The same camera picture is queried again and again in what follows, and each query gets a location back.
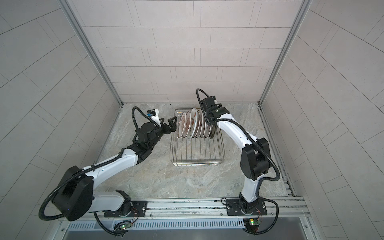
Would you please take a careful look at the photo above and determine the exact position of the watermelon pattern plate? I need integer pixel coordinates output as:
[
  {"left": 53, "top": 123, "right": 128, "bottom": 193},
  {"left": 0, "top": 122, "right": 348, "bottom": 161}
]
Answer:
[{"left": 205, "top": 125, "right": 212, "bottom": 138}]

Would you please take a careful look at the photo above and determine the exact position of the dark rimmed cream plate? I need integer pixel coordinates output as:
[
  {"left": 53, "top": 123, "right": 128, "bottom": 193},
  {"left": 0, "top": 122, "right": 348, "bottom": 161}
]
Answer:
[{"left": 209, "top": 124, "right": 217, "bottom": 139}]

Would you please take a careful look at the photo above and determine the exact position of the red characters white plate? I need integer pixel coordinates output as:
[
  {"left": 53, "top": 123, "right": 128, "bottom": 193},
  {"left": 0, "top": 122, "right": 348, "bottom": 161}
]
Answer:
[{"left": 200, "top": 112, "right": 207, "bottom": 138}]

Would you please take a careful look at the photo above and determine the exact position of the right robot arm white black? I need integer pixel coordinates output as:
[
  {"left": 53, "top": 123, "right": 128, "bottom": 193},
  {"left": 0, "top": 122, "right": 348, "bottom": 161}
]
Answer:
[{"left": 197, "top": 94, "right": 281, "bottom": 216}]

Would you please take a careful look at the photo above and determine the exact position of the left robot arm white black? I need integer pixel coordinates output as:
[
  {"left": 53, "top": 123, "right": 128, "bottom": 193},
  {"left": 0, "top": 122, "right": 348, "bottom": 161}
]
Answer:
[{"left": 39, "top": 117, "right": 177, "bottom": 221}]

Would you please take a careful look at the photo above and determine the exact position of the sunburst plate front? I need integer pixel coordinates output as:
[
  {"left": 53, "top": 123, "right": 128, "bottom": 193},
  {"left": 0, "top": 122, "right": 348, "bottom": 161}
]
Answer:
[{"left": 178, "top": 112, "right": 187, "bottom": 138}]

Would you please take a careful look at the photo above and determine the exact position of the sunburst plate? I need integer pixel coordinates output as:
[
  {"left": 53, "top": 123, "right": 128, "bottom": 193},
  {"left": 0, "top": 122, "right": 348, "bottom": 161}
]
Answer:
[
  {"left": 187, "top": 108, "right": 198, "bottom": 139},
  {"left": 178, "top": 112, "right": 187, "bottom": 138}
]

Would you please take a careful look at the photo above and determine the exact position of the left circuit board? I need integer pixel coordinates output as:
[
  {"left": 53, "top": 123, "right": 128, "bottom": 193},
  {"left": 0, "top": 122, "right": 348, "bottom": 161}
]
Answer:
[{"left": 114, "top": 221, "right": 132, "bottom": 233}]

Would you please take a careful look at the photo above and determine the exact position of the circuit board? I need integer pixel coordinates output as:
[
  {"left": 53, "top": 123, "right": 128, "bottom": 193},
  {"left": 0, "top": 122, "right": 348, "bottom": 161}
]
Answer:
[
  {"left": 114, "top": 221, "right": 132, "bottom": 233},
  {"left": 243, "top": 219, "right": 261, "bottom": 235}
]

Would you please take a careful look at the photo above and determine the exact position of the ventilation grille strip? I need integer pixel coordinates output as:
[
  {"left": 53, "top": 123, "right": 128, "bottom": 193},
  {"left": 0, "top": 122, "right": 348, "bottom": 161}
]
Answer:
[{"left": 68, "top": 219, "right": 245, "bottom": 231}]

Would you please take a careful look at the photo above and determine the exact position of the right circuit board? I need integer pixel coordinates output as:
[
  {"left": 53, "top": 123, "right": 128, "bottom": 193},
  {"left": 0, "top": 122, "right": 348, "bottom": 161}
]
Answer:
[{"left": 243, "top": 219, "right": 261, "bottom": 235}]

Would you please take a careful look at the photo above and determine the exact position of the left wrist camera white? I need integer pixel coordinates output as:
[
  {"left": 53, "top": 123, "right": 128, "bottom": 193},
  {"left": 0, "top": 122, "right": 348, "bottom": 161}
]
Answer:
[{"left": 147, "top": 109, "right": 161, "bottom": 126}]

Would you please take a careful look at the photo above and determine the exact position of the wire dish rack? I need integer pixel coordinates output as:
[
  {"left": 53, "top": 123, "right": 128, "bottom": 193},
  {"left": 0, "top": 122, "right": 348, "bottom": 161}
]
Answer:
[{"left": 170, "top": 107, "right": 226, "bottom": 166}]

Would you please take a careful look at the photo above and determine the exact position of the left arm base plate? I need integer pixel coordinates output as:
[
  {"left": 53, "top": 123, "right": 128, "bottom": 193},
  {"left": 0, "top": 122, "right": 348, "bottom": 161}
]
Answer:
[{"left": 104, "top": 201, "right": 148, "bottom": 218}]

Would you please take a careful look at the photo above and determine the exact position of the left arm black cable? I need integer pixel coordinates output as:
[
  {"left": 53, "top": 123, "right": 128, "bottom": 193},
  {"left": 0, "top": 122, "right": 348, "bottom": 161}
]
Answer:
[{"left": 93, "top": 211, "right": 127, "bottom": 237}]

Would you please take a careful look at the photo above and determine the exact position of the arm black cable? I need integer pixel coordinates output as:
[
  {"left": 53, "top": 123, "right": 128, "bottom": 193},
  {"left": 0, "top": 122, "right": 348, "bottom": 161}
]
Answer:
[
  {"left": 93, "top": 211, "right": 127, "bottom": 237},
  {"left": 242, "top": 197, "right": 280, "bottom": 235}
]

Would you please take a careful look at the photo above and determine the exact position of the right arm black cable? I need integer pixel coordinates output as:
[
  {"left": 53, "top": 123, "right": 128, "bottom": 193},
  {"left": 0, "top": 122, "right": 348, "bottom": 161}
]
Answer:
[{"left": 242, "top": 197, "right": 280, "bottom": 235}]

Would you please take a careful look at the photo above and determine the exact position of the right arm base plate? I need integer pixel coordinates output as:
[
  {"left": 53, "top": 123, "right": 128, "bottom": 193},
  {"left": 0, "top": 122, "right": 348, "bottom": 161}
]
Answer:
[{"left": 224, "top": 199, "right": 268, "bottom": 216}]

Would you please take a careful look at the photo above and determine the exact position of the aluminium mounting rail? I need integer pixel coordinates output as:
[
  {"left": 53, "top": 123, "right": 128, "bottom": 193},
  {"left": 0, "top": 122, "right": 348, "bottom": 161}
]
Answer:
[{"left": 64, "top": 195, "right": 310, "bottom": 221}]

